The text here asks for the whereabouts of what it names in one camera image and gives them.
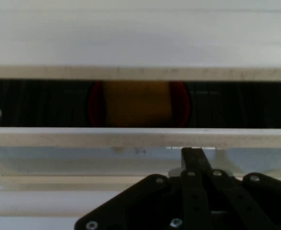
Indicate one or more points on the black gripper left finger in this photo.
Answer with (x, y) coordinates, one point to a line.
(195, 198)

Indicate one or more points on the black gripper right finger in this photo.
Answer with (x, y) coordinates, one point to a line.
(246, 203)

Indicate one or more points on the cream toaster oven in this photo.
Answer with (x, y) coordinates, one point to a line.
(140, 136)

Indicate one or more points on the red plate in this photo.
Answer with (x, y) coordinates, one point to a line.
(180, 105)

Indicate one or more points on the yellow food slice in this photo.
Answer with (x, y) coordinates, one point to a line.
(136, 103)

